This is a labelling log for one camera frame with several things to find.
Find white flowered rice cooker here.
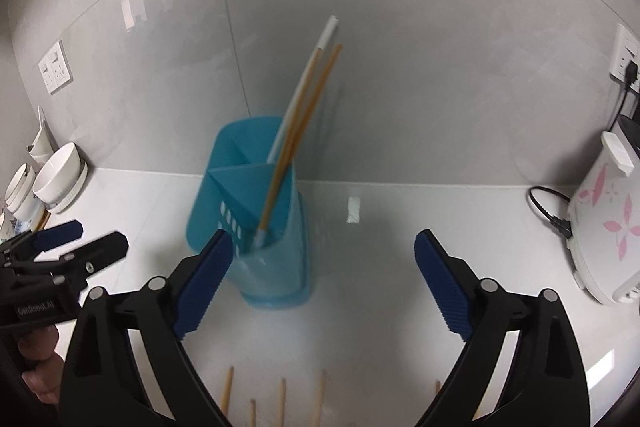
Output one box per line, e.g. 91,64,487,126
567,132,640,308

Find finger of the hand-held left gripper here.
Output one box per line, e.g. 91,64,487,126
30,231,129,289
0,220,84,265

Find brown chopstick with printed end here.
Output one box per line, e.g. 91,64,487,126
311,369,328,427

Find blue plastic utensil holder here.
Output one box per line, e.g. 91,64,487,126
186,117,313,310

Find white chopstick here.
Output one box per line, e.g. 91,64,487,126
267,16,341,165

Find person's left hand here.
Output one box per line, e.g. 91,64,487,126
17,324,67,406

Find large white bowl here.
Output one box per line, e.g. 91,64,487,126
32,143,87,208

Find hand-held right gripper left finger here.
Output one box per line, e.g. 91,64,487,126
60,229,236,427

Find white ribbed lid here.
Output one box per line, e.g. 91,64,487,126
47,162,89,214

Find black power plug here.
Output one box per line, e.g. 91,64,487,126
607,61,640,132

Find black appliance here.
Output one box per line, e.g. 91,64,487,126
619,114,640,148

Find white ceramic cup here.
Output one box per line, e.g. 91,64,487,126
27,107,53,162

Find white bowl with dark rim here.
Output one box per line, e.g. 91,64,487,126
5,163,38,218

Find white wall socket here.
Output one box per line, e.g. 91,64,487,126
38,39,73,95
609,23,640,82

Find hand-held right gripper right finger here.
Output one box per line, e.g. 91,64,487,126
414,229,592,427

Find black power cable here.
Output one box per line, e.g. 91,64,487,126
529,187,573,238

